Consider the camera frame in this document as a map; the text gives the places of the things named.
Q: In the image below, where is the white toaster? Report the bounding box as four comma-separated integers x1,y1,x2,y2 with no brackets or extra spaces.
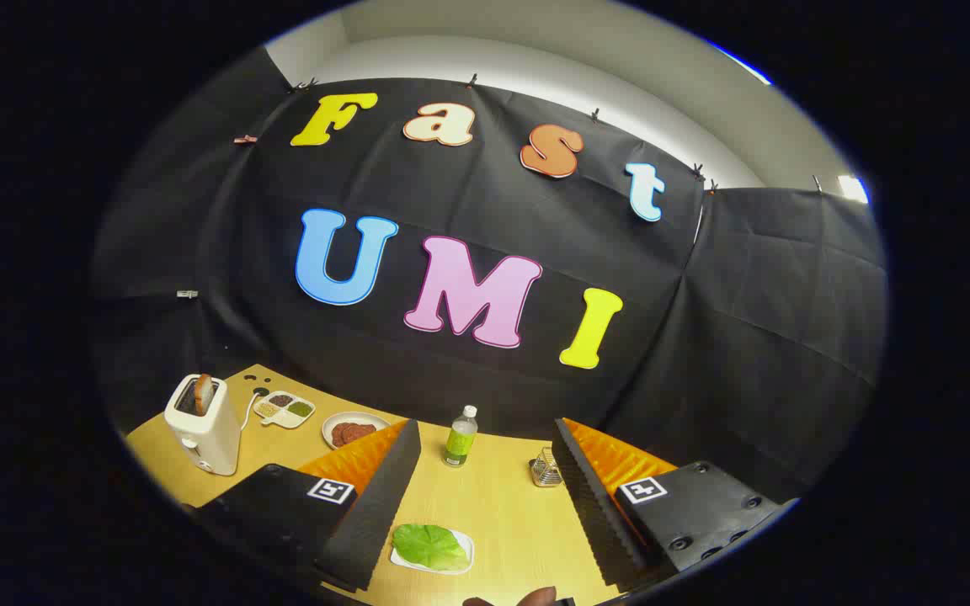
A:
164,374,242,476

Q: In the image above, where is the white divided condiment dish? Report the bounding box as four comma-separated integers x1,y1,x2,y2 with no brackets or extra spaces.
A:
252,391,316,430

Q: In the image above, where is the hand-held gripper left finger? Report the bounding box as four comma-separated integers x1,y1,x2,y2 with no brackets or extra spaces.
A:
190,418,423,593

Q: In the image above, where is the green lettuce leaf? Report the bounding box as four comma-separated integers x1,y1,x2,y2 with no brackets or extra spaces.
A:
392,524,469,571

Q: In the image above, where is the black backdrop cloth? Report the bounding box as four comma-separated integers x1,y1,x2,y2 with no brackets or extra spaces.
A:
89,46,888,506

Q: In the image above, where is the green label plastic bottle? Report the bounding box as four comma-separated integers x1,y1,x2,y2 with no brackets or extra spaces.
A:
443,405,479,468

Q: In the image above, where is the small white square plate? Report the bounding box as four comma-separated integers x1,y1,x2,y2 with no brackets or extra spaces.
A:
390,526,475,576

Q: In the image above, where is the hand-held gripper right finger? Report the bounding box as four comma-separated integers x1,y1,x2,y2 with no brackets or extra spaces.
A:
551,417,782,592

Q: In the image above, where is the metal wire basket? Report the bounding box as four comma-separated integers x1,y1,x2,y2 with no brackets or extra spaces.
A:
529,447,564,487

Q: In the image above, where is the white toaster cable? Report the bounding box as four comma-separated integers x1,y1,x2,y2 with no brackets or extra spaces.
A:
240,387,271,434

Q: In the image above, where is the round white plate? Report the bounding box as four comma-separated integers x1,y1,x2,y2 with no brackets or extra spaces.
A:
322,412,392,450

